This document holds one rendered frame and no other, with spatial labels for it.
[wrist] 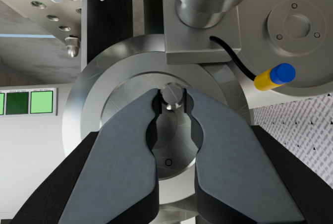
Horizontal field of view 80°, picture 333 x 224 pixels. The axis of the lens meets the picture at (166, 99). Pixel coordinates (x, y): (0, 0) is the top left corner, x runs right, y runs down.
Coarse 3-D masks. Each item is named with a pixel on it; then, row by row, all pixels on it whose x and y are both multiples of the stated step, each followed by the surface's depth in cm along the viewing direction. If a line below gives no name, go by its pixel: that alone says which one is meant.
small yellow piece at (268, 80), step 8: (216, 40) 12; (224, 48) 12; (232, 56) 11; (240, 64) 11; (280, 64) 8; (288, 64) 8; (248, 72) 11; (264, 72) 9; (272, 72) 9; (280, 72) 8; (288, 72) 8; (256, 80) 10; (264, 80) 9; (272, 80) 9; (280, 80) 8; (288, 80) 8; (256, 88) 10; (264, 88) 10; (272, 88) 10
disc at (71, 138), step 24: (120, 48) 16; (144, 48) 16; (96, 72) 16; (216, 72) 16; (72, 96) 16; (240, 96) 16; (72, 120) 16; (72, 144) 16; (168, 216) 15; (192, 216) 15
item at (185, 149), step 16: (128, 80) 14; (144, 80) 14; (160, 80) 14; (176, 80) 14; (112, 96) 14; (128, 96) 14; (112, 112) 14; (176, 112) 14; (160, 128) 14; (176, 128) 14; (160, 144) 14; (176, 144) 13; (192, 144) 13; (160, 160) 13; (176, 160) 13; (192, 160) 13; (160, 176) 13
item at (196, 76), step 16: (128, 64) 16; (144, 64) 16; (160, 64) 16; (176, 64) 16; (192, 64) 16; (96, 80) 16; (112, 80) 16; (192, 80) 15; (208, 80) 15; (96, 96) 15; (224, 96) 15; (96, 112) 15; (80, 128) 15; (96, 128) 15; (176, 176) 15; (192, 176) 15; (160, 192) 14; (176, 192) 14; (192, 192) 14
